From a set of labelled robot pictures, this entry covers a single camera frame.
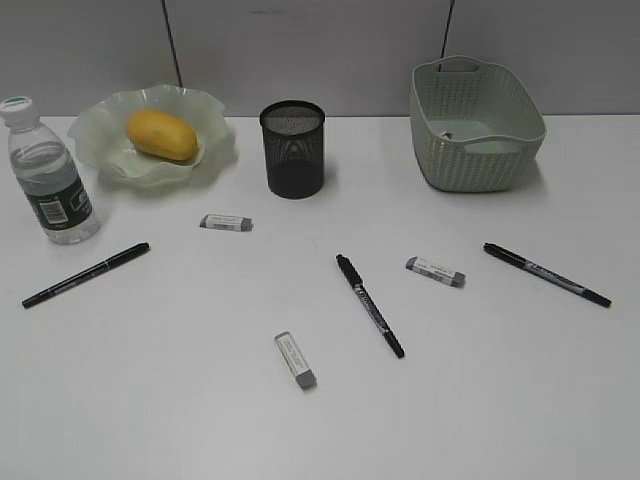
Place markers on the black marker pen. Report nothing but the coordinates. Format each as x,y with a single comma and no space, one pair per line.
101,268
545,274
357,285

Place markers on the black mesh pen holder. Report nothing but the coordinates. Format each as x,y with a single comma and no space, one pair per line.
293,139

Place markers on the pale green wavy plate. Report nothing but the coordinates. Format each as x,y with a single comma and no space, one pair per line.
101,142

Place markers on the grey eraser near holder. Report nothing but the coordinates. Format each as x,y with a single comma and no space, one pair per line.
226,223

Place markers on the grey eraser front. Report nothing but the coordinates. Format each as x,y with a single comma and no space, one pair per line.
295,360

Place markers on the yellow mango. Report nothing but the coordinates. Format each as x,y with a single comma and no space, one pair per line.
157,133

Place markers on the grey eraser right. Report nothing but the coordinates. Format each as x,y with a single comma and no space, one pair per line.
436,272

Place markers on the pale green woven basket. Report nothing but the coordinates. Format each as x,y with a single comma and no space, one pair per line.
497,127

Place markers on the clear water bottle green label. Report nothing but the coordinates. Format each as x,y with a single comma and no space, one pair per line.
47,174

